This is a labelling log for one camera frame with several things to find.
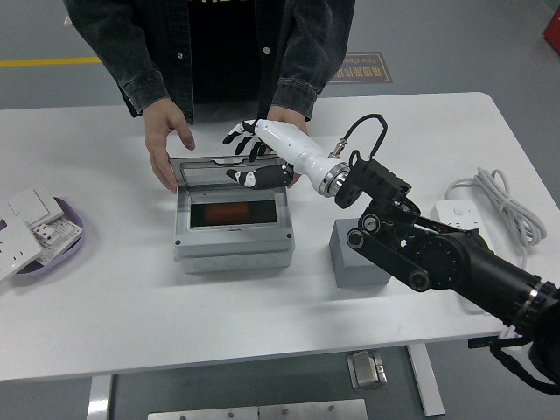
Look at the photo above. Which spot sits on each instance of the brown floor sign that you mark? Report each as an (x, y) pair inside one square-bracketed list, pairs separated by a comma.
[(372, 70)]

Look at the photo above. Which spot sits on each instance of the person's right hand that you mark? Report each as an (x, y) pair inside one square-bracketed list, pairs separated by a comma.
[(159, 131)]

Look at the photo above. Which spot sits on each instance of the person's right forearm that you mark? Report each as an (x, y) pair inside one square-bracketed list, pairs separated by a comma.
[(140, 79)]

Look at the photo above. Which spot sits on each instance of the person's left forearm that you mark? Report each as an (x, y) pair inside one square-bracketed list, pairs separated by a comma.
[(306, 70)]

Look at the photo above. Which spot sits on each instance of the white wall switch plate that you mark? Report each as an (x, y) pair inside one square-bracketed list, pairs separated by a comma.
[(32, 205)]

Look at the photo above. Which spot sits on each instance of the yellow floor tape line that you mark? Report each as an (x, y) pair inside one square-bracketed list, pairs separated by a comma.
[(44, 62)]

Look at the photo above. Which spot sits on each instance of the white table leg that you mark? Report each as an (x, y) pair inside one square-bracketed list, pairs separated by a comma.
[(100, 398), (426, 380)]

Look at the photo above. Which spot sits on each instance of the white perforated plate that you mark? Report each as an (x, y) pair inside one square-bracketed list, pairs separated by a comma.
[(67, 232)]

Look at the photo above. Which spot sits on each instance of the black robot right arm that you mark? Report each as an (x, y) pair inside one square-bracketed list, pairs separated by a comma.
[(437, 258)]

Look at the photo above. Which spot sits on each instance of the metal floor socket box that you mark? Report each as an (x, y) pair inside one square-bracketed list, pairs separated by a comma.
[(366, 372)]

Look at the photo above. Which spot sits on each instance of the red object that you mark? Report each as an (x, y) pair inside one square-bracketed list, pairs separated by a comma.
[(553, 30)]

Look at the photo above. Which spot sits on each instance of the white socket panel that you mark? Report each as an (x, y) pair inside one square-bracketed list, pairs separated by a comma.
[(15, 249)]

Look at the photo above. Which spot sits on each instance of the small white socket module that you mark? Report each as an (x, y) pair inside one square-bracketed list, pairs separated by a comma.
[(44, 234)]

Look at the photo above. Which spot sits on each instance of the white power plug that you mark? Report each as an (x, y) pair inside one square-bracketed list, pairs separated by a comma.
[(509, 336)]

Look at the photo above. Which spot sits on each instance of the grey cube block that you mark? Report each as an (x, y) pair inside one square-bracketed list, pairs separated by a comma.
[(350, 267)]

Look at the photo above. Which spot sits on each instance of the grey junction box with lid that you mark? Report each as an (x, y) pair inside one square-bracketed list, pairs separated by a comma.
[(232, 245)]

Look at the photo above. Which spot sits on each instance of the grey metal base plate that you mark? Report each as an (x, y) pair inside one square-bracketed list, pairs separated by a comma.
[(312, 410), (203, 413)]

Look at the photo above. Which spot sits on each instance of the person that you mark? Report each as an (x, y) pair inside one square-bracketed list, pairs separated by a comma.
[(223, 48)]

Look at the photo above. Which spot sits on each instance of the white power strip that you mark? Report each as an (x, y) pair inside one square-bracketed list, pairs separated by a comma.
[(455, 212)]

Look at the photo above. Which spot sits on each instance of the black table bracket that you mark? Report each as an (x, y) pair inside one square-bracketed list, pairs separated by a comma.
[(481, 342)]

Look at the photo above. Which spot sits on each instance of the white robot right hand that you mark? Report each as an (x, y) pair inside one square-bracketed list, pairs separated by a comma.
[(297, 146)]

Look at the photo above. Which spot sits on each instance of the orange cylinder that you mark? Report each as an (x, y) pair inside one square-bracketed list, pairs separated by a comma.
[(227, 212)]

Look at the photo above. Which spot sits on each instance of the person's left hand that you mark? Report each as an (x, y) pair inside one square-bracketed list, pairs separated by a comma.
[(289, 117)]

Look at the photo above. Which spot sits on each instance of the purple oval tray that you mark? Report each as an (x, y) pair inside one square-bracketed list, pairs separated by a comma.
[(72, 249)]

